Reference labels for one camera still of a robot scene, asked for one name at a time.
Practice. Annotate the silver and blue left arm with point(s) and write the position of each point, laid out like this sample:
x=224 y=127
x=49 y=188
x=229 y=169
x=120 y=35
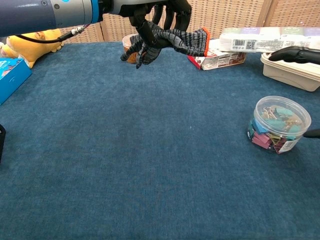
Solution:
x=37 y=13

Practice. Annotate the yellow plush toy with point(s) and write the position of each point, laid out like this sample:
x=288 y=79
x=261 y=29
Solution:
x=30 y=50

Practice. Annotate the clear jar of binder clips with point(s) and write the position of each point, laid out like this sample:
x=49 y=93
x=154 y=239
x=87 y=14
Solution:
x=280 y=125

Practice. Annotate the woven folding screen panel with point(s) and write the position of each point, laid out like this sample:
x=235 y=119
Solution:
x=225 y=12
x=115 y=27
x=90 y=33
x=295 y=12

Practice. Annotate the beige plastic lidded container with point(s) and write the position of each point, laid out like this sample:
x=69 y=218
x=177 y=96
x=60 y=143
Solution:
x=292 y=73

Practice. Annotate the black and white knit glove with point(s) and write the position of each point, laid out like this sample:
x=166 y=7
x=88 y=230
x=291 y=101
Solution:
x=175 y=38

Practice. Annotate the silver and black left hand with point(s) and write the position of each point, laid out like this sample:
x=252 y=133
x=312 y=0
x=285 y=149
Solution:
x=140 y=6

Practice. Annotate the clear jar of rubber bands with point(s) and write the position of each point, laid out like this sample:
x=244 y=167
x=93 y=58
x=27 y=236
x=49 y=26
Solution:
x=127 y=42

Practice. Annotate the blue cardboard box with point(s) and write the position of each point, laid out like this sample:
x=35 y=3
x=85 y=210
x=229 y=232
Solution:
x=11 y=77

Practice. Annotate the red and white snack box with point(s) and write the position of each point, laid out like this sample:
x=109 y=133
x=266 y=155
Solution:
x=222 y=61

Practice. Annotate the black right hand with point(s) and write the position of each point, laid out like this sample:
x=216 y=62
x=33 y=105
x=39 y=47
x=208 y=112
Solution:
x=292 y=54

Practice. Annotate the white tissue multipack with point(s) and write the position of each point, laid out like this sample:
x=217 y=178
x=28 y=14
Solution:
x=265 y=40

